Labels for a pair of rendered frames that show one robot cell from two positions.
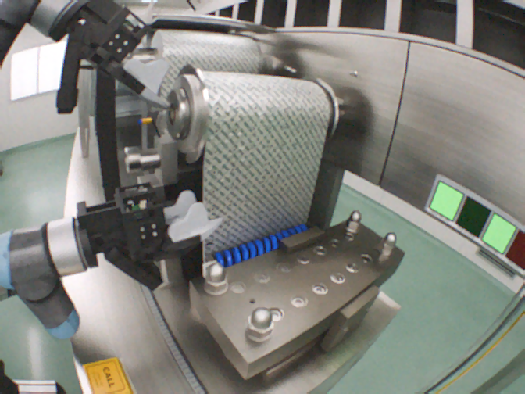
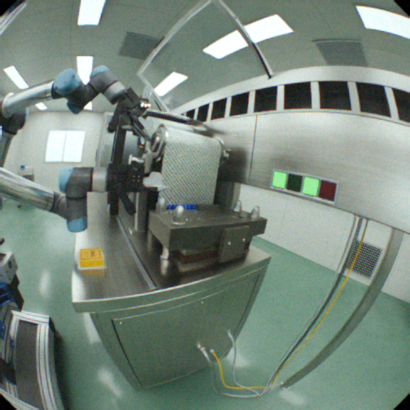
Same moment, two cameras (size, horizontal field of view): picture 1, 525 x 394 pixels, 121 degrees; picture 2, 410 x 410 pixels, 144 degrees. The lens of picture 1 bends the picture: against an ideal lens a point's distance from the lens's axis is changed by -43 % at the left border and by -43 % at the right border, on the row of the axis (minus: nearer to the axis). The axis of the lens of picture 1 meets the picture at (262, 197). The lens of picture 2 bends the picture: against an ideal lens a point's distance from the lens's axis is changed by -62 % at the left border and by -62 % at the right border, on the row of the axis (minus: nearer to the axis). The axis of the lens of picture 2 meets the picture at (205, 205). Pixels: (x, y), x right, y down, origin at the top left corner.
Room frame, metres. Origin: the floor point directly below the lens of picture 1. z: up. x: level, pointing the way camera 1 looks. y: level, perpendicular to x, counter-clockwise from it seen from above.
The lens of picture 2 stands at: (-0.24, -0.10, 1.17)
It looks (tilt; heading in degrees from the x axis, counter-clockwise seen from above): 11 degrees down; 2
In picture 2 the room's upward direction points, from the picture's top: 9 degrees clockwise
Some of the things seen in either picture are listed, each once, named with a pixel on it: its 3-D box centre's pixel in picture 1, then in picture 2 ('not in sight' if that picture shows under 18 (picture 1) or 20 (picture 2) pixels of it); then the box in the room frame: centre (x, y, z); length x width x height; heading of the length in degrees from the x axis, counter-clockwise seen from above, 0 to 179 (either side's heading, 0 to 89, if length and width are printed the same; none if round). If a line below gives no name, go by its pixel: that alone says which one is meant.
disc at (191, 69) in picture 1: (187, 113); (158, 142); (0.36, 0.13, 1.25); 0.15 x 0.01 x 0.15; 40
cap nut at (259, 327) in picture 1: (261, 320); (179, 214); (0.19, -0.02, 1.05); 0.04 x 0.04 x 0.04
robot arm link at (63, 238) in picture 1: (70, 244); (99, 179); (0.19, 0.24, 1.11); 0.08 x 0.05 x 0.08; 40
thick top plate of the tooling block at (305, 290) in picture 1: (316, 280); (213, 224); (0.32, -0.11, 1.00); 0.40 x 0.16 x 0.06; 130
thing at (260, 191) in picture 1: (266, 198); (189, 184); (0.39, -0.01, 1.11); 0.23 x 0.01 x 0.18; 130
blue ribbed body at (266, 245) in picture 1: (266, 245); (189, 209); (0.37, -0.02, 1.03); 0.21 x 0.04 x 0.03; 130
